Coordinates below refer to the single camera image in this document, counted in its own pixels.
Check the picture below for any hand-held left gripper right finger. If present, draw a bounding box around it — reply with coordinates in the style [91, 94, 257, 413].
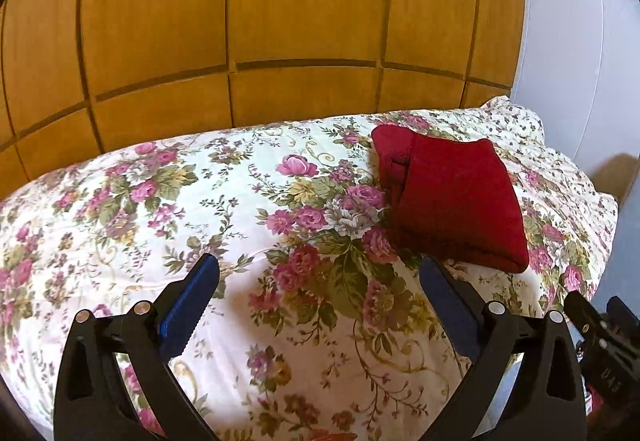
[419, 255, 587, 441]

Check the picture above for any wooden wardrobe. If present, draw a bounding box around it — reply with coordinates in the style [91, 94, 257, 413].
[0, 0, 527, 194]

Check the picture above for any dark red small garment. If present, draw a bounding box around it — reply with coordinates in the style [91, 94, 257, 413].
[371, 124, 531, 273]

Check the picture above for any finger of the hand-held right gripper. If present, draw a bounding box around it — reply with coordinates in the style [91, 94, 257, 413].
[564, 290, 614, 348]
[606, 296, 640, 343]

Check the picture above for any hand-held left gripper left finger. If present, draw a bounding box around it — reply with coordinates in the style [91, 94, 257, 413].
[54, 253, 221, 441]

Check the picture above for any brown cardboard box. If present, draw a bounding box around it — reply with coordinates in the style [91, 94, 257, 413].
[589, 153, 633, 212]

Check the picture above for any floral printed blanket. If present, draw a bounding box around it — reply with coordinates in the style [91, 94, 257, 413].
[0, 96, 621, 441]

